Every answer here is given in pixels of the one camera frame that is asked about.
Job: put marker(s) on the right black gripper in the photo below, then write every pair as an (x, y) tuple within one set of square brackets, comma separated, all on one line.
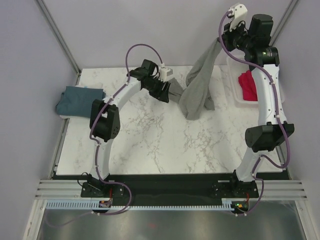
[(227, 35)]

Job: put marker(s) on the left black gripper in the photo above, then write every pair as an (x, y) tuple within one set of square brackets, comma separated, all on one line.
[(162, 95)]

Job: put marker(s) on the grey t shirt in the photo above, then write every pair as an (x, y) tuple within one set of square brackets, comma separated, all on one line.
[(196, 96)]

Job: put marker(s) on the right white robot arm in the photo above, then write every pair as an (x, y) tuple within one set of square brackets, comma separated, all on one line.
[(270, 138)]

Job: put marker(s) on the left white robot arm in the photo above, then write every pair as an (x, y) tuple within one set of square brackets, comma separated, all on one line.
[(105, 121)]

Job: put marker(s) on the white plastic basket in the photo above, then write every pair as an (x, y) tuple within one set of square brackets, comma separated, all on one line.
[(235, 70)]

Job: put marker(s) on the red t shirt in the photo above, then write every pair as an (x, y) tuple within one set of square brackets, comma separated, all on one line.
[(247, 84)]

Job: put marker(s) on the folded blue t shirt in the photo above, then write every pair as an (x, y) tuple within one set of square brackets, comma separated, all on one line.
[(77, 101)]

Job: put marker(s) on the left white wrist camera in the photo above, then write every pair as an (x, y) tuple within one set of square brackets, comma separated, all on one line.
[(166, 73)]

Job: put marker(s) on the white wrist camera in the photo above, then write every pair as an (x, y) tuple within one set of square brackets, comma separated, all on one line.
[(166, 73), (237, 14)]

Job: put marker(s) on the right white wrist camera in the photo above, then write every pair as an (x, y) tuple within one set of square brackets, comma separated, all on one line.
[(237, 14)]

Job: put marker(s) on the right corner aluminium post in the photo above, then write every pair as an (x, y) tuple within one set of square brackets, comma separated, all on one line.
[(284, 20)]

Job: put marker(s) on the corner aluminium post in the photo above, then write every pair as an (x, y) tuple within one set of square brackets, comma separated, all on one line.
[(57, 34), (284, 20)]

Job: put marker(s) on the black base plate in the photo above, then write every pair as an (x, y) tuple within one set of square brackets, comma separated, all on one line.
[(180, 188)]

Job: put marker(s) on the left corner aluminium post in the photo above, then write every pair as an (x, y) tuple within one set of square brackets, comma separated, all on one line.
[(57, 34)]

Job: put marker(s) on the aluminium frame rail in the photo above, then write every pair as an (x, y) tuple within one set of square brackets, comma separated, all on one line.
[(273, 190)]

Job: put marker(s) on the white slotted cable duct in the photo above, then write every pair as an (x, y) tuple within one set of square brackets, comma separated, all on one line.
[(99, 205)]

